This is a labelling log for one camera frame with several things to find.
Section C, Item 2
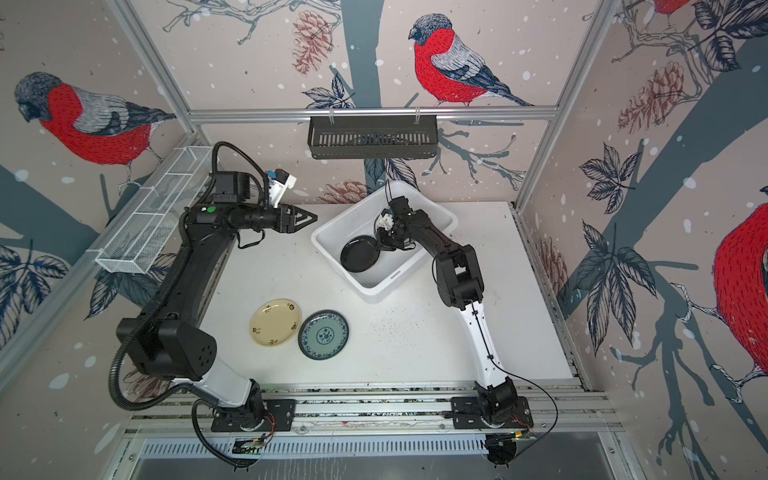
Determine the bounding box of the white wire mesh basket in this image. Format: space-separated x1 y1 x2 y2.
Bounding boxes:
96 146 211 274

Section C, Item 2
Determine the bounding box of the black plate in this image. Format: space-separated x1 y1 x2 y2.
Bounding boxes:
340 235 380 273

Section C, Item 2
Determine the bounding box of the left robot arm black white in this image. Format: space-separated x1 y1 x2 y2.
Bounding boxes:
108 203 317 431

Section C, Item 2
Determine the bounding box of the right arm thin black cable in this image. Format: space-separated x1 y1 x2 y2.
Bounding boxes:
467 302 559 460

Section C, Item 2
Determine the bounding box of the black corrugated cable hose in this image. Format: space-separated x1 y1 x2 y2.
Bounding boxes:
107 141 271 469

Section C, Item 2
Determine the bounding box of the black hanging wall basket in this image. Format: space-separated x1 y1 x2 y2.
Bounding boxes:
307 115 439 160

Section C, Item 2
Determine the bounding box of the white plastic bin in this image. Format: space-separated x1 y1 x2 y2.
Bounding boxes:
311 181 459 304

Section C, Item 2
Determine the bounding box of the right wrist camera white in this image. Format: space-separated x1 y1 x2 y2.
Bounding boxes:
376 212 394 231

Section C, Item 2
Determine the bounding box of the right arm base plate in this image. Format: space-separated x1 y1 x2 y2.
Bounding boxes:
444 396 534 430

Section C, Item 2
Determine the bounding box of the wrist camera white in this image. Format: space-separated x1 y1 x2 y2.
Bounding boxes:
376 212 394 231
268 168 297 208

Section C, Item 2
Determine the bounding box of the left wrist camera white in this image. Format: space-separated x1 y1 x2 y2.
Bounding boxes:
268 168 297 208

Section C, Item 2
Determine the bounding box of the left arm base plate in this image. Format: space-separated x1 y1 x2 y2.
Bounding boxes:
211 399 297 433

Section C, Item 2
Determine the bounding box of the teal patterned plate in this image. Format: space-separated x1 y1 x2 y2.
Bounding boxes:
298 310 350 361

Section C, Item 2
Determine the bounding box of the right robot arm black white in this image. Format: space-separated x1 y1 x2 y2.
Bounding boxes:
376 196 531 429

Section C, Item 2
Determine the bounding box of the yellow plate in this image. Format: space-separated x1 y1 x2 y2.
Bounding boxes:
249 298 302 347

